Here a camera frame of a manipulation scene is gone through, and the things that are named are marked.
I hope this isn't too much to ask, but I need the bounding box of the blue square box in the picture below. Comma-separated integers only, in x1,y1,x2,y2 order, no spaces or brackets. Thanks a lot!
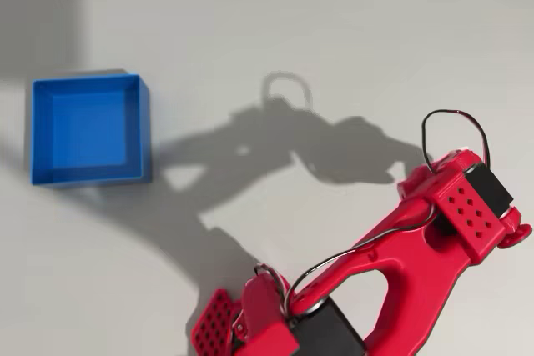
30,72,152,188

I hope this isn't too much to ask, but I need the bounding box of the forearm servo wire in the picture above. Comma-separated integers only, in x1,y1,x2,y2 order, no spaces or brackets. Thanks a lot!
283,205,440,326

